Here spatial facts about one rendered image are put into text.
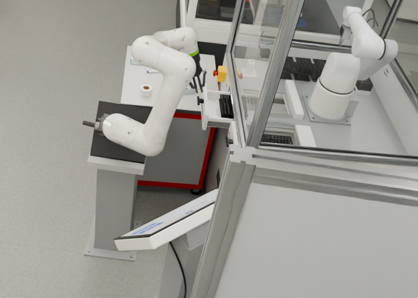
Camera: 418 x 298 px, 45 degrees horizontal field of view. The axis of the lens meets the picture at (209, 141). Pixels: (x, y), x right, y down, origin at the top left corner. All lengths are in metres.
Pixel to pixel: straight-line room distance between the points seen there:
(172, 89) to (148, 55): 0.18
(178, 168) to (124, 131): 1.02
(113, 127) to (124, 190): 0.51
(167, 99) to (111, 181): 0.68
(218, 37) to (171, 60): 1.40
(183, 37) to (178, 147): 0.85
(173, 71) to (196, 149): 1.12
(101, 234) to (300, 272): 2.14
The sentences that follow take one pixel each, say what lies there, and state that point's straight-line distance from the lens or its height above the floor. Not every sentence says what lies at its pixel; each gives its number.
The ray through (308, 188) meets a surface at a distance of 0.80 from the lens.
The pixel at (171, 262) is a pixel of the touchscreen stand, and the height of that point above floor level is 0.86.
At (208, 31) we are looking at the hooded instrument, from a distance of 3.47.
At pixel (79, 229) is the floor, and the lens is 3.26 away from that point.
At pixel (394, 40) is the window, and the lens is 2.13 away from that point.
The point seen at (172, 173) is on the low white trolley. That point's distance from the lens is 3.31.
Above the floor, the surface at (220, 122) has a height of 0.87.
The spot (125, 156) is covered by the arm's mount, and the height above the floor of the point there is 0.78.
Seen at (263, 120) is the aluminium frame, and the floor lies 1.24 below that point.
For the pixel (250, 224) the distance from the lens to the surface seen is 0.88.
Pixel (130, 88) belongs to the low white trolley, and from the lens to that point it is 3.05.
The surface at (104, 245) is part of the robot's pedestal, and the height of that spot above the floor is 0.06.
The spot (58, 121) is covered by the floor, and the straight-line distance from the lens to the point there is 3.98.
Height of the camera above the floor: 2.55
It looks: 41 degrees down
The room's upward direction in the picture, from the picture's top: 13 degrees clockwise
